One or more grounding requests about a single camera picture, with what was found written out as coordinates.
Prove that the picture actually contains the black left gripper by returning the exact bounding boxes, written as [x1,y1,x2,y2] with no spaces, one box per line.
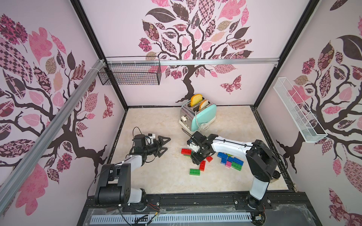
[143,136,170,158]

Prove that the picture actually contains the red long lego brick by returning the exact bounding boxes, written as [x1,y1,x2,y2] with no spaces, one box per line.
[181,148,192,155]
[199,161,206,171]

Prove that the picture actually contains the green long lego brick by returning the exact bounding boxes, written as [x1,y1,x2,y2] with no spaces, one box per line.
[189,169,201,176]

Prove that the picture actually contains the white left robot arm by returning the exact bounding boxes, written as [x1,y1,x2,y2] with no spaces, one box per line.
[94,134,171,210]

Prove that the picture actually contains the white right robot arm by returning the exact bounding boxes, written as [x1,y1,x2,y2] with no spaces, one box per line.
[187,131,281,210]

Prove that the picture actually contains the blue lego brick left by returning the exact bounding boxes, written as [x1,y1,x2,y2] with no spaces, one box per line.
[217,152,229,159]

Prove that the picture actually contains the pink lego brick lower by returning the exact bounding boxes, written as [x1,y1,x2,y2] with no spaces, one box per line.
[225,161,232,168]

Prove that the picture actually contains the blue long lego brick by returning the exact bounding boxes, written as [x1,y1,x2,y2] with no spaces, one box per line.
[233,157,244,166]

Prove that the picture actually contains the green lego brick right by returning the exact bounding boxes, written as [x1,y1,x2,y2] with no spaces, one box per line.
[231,162,242,171]

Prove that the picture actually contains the mint and cream toaster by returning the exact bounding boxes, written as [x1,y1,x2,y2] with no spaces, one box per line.
[178,100,217,133]

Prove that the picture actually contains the toast slice right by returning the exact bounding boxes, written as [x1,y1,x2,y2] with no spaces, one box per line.
[199,99,210,111]

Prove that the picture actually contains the toast slice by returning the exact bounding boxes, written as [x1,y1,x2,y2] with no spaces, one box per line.
[199,99,210,111]
[190,94,203,107]

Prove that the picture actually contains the toast slice left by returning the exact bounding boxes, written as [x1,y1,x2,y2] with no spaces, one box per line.
[190,94,203,107]

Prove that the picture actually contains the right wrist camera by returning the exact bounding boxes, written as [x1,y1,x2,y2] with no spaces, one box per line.
[187,138,200,153]

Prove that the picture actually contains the white slotted cable duct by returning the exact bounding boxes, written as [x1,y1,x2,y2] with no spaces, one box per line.
[89,212,252,226]

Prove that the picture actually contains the black wire basket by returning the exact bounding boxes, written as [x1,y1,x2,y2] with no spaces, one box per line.
[98,56,162,85]

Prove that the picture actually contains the aluminium rail back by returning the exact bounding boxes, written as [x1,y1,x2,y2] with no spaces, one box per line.
[108,58,280,66]

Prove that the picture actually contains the aluminium rail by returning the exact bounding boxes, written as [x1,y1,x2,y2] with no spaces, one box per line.
[1,59,106,214]
[108,58,280,66]

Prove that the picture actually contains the white wire shelf basket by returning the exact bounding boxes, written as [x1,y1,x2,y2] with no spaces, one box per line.
[273,77,328,143]

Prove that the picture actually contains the aluminium rail left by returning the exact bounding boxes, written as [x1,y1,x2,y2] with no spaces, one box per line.
[1,59,106,214]

